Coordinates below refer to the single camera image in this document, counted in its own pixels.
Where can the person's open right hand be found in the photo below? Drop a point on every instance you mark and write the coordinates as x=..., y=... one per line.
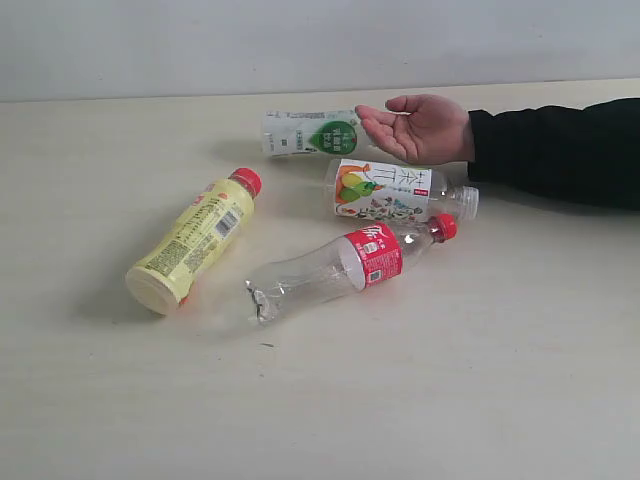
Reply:
x=420, y=129

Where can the clear tea bottle fruit label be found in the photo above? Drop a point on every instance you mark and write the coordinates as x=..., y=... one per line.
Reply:
x=392, y=193

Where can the clear cola bottle red label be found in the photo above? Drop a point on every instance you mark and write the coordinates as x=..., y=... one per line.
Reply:
x=346, y=265

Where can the white green label bottle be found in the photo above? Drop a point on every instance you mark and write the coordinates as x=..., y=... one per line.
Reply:
x=334, y=133

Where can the yellow milk drink bottle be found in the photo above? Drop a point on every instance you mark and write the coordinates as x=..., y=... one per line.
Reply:
x=162, y=280

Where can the black sleeved right forearm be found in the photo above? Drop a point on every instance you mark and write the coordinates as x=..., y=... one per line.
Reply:
x=588, y=156

